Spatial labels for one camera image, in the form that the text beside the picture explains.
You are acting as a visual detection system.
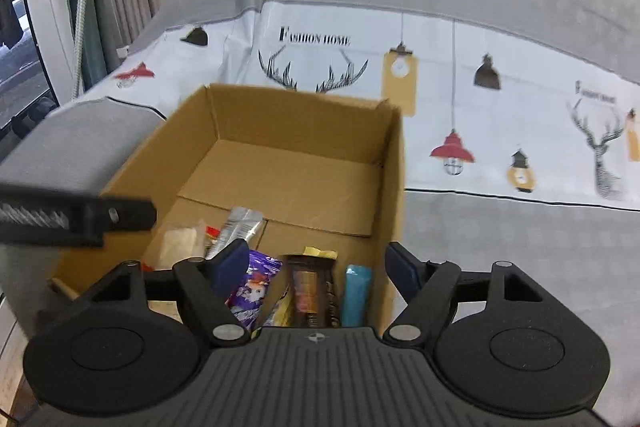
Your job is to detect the green curtain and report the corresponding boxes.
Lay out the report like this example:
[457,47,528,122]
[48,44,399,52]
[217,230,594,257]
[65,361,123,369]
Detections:
[57,0,108,90]

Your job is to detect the cream snack packet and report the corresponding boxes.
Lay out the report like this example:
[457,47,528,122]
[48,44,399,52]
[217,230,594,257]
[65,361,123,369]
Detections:
[156,223,207,270]

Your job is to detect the brown cardboard box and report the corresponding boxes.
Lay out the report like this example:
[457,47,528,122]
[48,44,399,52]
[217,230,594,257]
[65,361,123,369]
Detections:
[49,83,407,339]

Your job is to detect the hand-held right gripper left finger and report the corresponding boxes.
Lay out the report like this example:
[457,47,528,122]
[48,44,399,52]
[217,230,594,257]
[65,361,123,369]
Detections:
[82,238,252,349]

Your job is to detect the braided steamer hose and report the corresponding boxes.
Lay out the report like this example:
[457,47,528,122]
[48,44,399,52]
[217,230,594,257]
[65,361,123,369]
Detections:
[69,0,94,100]

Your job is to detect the silver snack stick packet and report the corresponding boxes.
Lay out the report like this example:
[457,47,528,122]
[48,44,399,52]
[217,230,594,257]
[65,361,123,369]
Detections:
[206,206,265,259]

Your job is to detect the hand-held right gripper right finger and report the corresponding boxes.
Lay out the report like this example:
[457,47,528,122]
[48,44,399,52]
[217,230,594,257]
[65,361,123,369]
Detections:
[381,241,547,348]

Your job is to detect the purple snack packet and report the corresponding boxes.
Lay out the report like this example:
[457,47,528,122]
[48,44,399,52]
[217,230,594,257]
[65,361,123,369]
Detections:
[226,251,284,329]

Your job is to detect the yellow snack packet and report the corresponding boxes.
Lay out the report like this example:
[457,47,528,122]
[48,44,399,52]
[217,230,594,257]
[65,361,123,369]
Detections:
[301,245,339,260]

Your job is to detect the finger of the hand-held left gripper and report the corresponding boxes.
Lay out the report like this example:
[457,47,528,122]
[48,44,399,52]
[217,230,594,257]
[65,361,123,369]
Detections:
[0,183,159,249]

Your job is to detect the light blue snack packet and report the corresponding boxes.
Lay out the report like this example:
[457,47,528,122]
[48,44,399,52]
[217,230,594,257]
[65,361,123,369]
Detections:
[341,263,373,329]

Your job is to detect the white window frame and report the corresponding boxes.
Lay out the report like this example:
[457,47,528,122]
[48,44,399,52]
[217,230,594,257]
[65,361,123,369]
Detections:
[17,0,81,108]

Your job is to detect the brown chocolate bar packet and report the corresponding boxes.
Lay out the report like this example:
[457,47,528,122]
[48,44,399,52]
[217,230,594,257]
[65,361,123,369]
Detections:
[282,254,343,329]

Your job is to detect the dark shoes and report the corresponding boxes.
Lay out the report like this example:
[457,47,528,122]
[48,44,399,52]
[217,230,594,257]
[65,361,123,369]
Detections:
[9,98,58,140]

